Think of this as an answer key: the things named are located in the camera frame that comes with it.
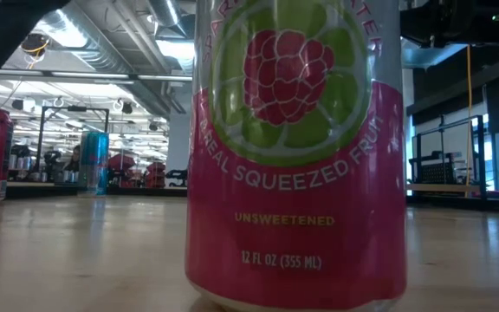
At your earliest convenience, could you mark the silver ventilation duct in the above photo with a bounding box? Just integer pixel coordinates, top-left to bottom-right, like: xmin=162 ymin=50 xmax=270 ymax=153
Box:
xmin=32 ymin=0 xmax=197 ymax=118

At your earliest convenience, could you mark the blue slim energy drink can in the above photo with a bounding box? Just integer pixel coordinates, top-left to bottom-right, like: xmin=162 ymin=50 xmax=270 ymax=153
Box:
xmin=78 ymin=131 xmax=111 ymax=197

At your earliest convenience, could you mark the black metal workstation frame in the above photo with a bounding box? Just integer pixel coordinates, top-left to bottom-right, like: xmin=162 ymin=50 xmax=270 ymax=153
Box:
xmin=409 ymin=114 xmax=488 ymax=200
xmin=36 ymin=105 xmax=111 ymax=174

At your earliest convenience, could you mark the wooden shelf board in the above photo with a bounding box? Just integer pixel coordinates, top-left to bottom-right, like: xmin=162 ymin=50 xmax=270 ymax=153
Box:
xmin=406 ymin=183 xmax=481 ymax=194

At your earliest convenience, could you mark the silver can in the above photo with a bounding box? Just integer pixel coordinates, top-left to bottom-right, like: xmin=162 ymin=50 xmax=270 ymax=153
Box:
xmin=184 ymin=0 xmax=408 ymax=312

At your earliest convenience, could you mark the red background equipment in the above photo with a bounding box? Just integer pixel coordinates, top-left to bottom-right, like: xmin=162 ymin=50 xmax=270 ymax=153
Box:
xmin=107 ymin=153 xmax=137 ymax=184
xmin=145 ymin=161 xmax=167 ymax=188

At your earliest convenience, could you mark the black round ceiling device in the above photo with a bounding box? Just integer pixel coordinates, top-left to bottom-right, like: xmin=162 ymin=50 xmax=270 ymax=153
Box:
xmin=20 ymin=32 xmax=51 ymax=57

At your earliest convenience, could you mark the person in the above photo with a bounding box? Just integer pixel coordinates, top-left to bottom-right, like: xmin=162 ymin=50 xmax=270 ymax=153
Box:
xmin=64 ymin=145 xmax=81 ymax=172

